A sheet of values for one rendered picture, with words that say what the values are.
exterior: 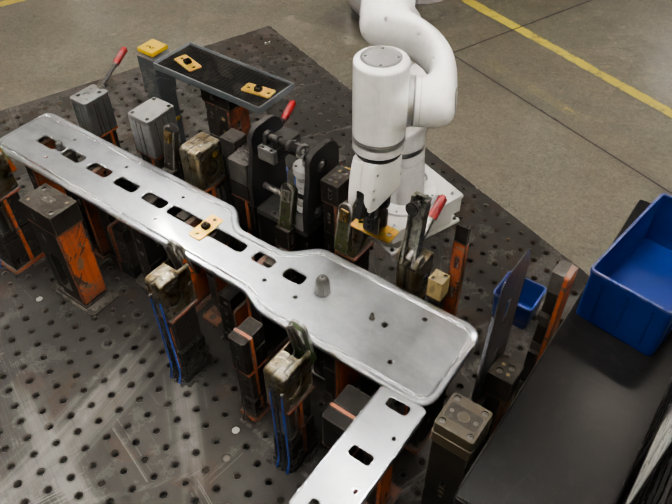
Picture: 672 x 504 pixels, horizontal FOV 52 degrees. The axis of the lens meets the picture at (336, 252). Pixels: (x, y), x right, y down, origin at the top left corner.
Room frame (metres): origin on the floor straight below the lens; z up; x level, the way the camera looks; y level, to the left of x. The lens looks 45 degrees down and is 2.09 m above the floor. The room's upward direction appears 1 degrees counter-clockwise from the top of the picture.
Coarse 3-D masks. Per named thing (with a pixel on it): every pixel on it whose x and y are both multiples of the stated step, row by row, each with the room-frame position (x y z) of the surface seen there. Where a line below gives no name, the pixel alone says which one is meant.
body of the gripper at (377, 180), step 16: (368, 160) 0.86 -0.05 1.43; (384, 160) 0.86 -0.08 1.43; (400, 160) 0.91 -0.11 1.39; (352, 176) 0.86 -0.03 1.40; (368, 176) 0.85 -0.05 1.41; (384, 176) 0.86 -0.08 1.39; (400, 176) 0.91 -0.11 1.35; (352, 192) 0.86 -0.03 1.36; (368, 192) 0.84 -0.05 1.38; (384, 192) 0.86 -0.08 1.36; (368, 208) 0.84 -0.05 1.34
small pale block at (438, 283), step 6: (438, 270) 0.96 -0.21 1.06; (432, 276) 0.94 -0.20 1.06; (438, 276) 0.94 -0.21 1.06; (444, 276) 0.94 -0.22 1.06; (432, 282) 0.93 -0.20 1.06; (438, 282) 0.93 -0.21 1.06; (444, 282) 0.93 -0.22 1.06; (432, 288) 0.93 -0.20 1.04; (438, 288) 0.92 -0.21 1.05; (444, 288) 0.93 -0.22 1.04; (426, 294) 0.94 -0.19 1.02; (432, 294) 0.93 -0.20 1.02; (438, 294) 0.92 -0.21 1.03; (444, 294) 0.93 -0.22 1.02; (432, 300) 0.93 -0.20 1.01; (438, 300) 0.92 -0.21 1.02; (438, 306) 0.92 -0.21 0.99
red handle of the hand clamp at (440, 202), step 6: (438, 198) 1.09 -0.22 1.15; (444, 198) 1.09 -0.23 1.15; (438, 204) 1.08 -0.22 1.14; (444, 204) 1.08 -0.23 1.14; (432, 210) 1.07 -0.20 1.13; (438, 210) 1.07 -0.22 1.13; (432, 216) 1.06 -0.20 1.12; (432, 222) 1.05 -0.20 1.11; (426, 228) 1.04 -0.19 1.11; (426, 234) 1.03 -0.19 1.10; (408, 252) 1.01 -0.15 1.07; (408, 258) 0.99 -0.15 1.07
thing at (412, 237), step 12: (420, 192) 1.03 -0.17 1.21; (408, 204) 1.00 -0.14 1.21; (420, 204) 1.00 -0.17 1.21; (408, 216) 1.01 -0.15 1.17; (420, 216) 1.01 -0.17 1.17; (408, 228) 1.01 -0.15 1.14; (420, 228) 0.99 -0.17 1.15; (408, 240) 1.01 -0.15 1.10; (420, 240) 0.99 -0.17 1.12; (420, 252) 1.00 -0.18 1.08
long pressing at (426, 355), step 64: (64, 128) 1.57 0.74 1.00; (128, 192) 1.29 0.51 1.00; (192, 192) 1.29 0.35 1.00; (192, 256) 1.07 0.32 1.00; (320, 256) 1.07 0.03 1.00; (320, 320) 0.88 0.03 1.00; (384, 320) 0.88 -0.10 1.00; (448, 320) 0.88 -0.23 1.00; (384, 384) 0.73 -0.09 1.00; (448, 384) 0.73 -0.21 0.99
